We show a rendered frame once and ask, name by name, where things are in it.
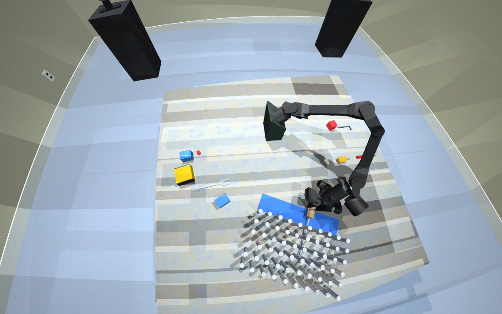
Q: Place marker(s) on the blue flat strip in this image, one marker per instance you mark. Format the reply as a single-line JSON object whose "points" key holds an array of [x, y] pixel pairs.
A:
{"points": [[297, 214]]}

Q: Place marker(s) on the blue cube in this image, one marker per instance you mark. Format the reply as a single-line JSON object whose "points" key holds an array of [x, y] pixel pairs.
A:
{"points": [[222, 200], [186, 155]]}

